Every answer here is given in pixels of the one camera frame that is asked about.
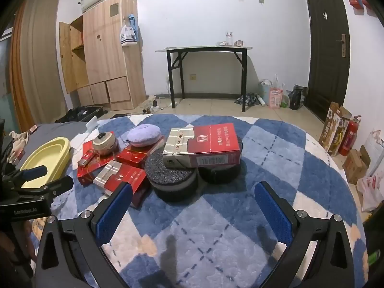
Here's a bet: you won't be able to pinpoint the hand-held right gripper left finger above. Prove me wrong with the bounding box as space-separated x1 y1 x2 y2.
35 181 134 288

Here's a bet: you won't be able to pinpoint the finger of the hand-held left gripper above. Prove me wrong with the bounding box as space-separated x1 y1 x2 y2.
13 165 48 183
18 175 74 200

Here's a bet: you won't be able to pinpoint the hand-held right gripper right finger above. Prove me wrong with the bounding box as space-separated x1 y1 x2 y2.
254 181 355 288

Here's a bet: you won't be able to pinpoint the yellow plastic basin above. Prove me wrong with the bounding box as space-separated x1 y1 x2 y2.
19 137 71 188

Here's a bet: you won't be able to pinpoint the large red cigarette box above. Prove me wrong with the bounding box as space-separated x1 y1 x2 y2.
77 131 120 186

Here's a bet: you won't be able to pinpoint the red silver cigarette box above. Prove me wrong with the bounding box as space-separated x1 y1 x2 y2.
162 124 242 168
93 160 150 209

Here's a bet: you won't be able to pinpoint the beige round gadget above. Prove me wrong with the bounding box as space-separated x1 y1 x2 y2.
92 131 118 156

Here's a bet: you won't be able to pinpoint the dark red cigarette box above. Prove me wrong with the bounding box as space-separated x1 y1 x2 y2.
115 136 167 168

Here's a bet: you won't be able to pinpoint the round black sponge disc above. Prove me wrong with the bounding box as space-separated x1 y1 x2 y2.
144 147 198 200
198 135 244 183

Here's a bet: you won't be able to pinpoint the beige cloth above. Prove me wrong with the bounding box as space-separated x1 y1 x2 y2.
9 130 30 162

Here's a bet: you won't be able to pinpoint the blue white plaid blanket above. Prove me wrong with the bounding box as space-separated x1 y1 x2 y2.
51 114 369 288

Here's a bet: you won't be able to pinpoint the black case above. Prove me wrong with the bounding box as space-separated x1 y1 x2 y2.
55 106 104 123

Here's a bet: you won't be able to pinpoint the purple plush toy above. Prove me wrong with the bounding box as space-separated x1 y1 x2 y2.
124 124 161 147

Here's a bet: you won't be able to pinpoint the brown cardboard box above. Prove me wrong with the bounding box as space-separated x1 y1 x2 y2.
342 145 371 185

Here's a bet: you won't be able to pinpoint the printed cardboard box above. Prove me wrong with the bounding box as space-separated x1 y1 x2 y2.
318 102 352 156

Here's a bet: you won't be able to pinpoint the white plastic bags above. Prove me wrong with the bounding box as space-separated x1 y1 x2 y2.
357 130 384 212

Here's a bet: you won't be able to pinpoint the red fire extinguisher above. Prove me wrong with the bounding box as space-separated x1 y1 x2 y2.
338 115 362 156

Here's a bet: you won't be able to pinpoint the beige curtain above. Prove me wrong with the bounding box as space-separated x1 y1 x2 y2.
9 0 69 132

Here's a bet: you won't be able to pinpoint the pink packet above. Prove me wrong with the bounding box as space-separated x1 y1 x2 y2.
269 88 283 108

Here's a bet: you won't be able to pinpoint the plaid cloth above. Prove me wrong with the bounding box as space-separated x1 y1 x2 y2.
234 94 261 107

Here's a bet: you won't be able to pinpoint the black bag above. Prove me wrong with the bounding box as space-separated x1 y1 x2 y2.
289 84 306 110

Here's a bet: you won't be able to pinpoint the wooden wardrobe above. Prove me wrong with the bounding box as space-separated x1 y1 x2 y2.
59 0 147 111

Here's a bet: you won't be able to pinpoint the white blue hanging bag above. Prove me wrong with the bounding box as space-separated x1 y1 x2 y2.
120 14 139 47

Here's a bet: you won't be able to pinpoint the dark brown door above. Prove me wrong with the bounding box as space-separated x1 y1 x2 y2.
304 0 351 123

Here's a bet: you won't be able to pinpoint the black folding table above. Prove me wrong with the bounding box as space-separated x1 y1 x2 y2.
155 46 253 112

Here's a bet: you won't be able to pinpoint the power strip with cables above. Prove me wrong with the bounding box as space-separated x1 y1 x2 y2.
144 96 164 113

